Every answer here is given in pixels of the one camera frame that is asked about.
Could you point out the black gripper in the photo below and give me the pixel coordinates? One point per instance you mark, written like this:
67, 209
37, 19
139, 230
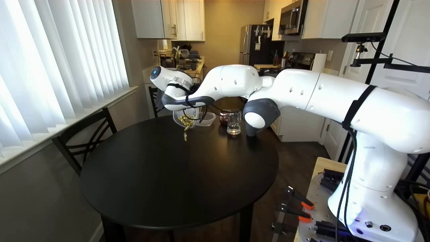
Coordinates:
190, 110

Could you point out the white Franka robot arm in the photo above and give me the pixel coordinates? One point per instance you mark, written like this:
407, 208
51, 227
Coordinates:
313, 88

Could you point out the clear plastic bowl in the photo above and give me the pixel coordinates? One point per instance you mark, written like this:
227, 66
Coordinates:
209, 118

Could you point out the cluttered kitchen counter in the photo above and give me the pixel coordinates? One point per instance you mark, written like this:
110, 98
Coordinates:
188, 60

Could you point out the dark refrigerator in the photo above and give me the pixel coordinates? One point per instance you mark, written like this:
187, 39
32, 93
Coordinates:
256, 44

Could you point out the white upper kitchen cabinets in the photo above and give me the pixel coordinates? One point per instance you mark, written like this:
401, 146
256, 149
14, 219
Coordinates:
166, 17

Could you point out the white lower kitchen cabinet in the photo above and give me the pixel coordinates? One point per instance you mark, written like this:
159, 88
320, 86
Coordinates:
297, 125

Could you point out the black table leg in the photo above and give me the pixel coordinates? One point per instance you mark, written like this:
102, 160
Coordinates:
246, 223
112, 230

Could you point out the white window sill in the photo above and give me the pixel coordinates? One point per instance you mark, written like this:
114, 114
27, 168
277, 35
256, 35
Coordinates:
67, 121

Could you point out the light wooden mounting board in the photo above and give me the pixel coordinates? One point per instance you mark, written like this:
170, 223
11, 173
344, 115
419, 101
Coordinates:
316, 179

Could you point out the white vertical blinds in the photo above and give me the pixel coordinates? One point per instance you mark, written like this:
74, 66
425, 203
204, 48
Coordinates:
58, 58

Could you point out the steel microwave oven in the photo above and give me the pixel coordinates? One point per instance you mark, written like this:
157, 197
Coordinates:
292, 17

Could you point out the white cabinet beside microwave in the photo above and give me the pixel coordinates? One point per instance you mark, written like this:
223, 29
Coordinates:
329, 17

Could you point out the white panel door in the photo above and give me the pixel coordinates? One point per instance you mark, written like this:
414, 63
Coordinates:
411, 27

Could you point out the black stereo camera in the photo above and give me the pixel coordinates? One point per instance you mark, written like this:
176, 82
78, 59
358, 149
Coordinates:
363, 37

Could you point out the black camera stand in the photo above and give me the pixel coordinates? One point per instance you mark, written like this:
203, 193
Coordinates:
379, 50

